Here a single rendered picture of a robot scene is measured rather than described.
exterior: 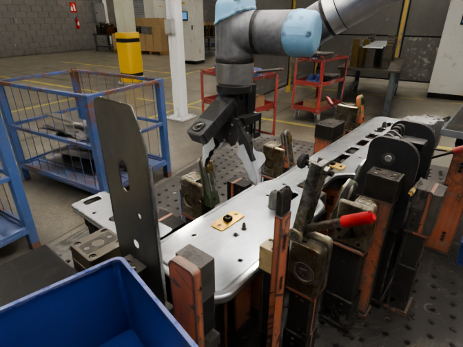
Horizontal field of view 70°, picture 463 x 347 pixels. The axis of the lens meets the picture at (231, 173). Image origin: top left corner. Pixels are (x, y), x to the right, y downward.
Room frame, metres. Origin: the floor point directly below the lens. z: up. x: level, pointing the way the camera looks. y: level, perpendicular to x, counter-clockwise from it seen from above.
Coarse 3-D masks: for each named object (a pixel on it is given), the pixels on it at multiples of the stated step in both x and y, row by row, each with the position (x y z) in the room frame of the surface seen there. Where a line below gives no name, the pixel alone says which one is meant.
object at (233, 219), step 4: (232, 212) 0.69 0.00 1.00; (236, 212) 0.69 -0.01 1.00; (224, 216) 0.66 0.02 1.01; (228, 216) 0.66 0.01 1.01; (232, 216) 0.66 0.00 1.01; (236, 216) 0.67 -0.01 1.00; (240, 216) 0.67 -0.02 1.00; (216, 220) 0.65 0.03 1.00; (220, 220) 0.65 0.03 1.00; (224, 220) 0.65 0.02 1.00; (228, 220) 0.65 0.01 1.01; (232, 220) 0.65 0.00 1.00; (236, 220) 0.65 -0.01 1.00; (212, 224) 0.64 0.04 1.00; (216, 224) 0.64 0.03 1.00; (220, 224) 0.64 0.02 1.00; (224, 224) 0.64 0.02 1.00; (228, 224) 0.64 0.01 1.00; (232, 224) 0.64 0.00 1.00; (216, 228) 0.62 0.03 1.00; (220, 228) 0.62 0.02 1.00; (224, 228) 0.62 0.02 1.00
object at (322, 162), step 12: (300, 156) 0.53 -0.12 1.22; (300, 168) 0.53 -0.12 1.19; (312, 168) 0.51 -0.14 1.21; (324, 168) 0.51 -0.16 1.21; (312, 180) 0.51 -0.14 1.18; (324, 180) 0.53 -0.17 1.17; (312, 192) 0.51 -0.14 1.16; (300, 204) 0.52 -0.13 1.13; (312, 204) 0.51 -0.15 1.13; (300, 216) 0.52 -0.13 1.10; (312, 216) 0.53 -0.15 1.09; (300, 228) 0.52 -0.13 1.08
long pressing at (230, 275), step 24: (384, 120) 1.48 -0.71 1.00; (336, 144) 1.17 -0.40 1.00; (240, 192) 0.80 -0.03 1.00; (264, 192) 0.80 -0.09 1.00; (216, 216) 0.68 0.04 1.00; (264, 216) 0.68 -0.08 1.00; (168, 240) 0.58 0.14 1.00; (192, 240) 0.58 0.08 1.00; (216, 240) 0.58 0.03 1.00; (240, 240) 0.58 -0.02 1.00; (264, 240) 0.58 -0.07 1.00; (216, 264) 0.50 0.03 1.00; (240, 264) 0.50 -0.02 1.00; (216, 288) 0.44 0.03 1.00; (240, 288) 0.45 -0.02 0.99
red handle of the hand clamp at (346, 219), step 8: (344, 216) 0.48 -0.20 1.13; (352, 216) 0.47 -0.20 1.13; (360, 216) 0.46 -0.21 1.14; (368, 216) 0.45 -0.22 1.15; (312, 224) 0.51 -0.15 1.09; (320, 224) 0.50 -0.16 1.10; (328, 224) 0.49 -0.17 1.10; (336, 224) 0.48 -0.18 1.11; (344, 224) 0.47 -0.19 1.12; (352, 224) 0.46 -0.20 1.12; (360, 224) 0.46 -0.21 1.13; (304, 232) 0.52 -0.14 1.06
